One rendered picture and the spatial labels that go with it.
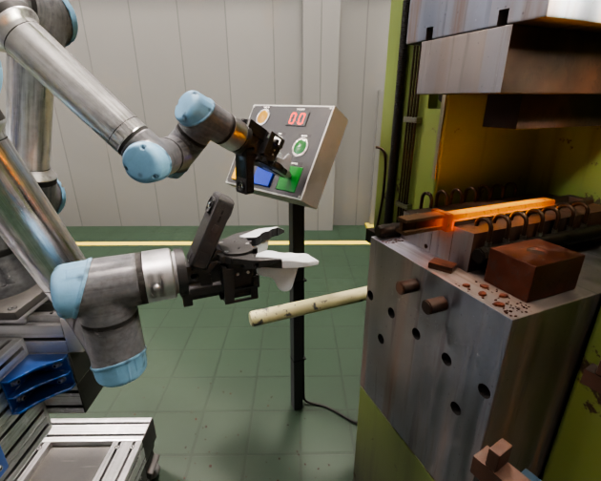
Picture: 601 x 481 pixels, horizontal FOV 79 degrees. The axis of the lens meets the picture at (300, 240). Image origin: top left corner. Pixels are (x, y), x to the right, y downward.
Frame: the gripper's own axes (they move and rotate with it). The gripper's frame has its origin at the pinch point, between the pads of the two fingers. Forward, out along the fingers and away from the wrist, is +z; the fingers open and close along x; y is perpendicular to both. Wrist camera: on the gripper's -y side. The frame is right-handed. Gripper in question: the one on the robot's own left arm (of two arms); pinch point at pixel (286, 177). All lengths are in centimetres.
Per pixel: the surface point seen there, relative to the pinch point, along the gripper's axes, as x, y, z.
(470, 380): -60, -29, -1
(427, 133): -31.0, 20.6, 10.7
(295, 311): -7.4, -35.7, 15.4
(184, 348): 79, -86, 53
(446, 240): -47.9, -6.7, -0.4
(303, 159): -2.8, 6.1, 1.4
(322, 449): -12, -85, 55
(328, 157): -6.8, 9.3, 6.4
